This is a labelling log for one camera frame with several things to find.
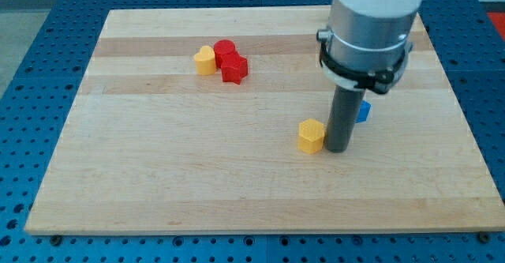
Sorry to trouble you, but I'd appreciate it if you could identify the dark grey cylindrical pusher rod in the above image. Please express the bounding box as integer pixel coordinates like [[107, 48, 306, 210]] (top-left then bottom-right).
[[324, 86, 365, 152]]

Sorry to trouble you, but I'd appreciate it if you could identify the yellow hexagon block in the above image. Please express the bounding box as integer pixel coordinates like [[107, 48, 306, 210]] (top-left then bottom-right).
[[297, 118, 325, 154]]

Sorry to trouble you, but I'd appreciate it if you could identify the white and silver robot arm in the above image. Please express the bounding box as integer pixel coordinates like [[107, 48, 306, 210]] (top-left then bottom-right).
[[316, 0, 422, 152]]

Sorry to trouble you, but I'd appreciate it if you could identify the red star block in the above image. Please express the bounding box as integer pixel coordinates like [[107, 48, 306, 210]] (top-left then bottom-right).
[[221, 52, 249, 85]]

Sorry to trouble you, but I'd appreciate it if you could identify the blue block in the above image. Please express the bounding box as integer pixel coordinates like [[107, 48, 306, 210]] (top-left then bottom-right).
[[356, 100, 372, 123]]

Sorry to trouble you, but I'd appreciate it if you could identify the red cylinder block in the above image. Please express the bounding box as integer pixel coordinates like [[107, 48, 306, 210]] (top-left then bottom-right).
[[213, 39, 236, 69]]

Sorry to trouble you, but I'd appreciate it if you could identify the yellow heart block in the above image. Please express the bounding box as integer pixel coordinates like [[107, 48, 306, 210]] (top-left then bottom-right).
[[193, 45, 217, 76]]

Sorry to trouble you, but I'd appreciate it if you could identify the light wooden board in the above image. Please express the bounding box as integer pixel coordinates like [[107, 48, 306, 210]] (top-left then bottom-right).
[[24, 6, 504, 235]]

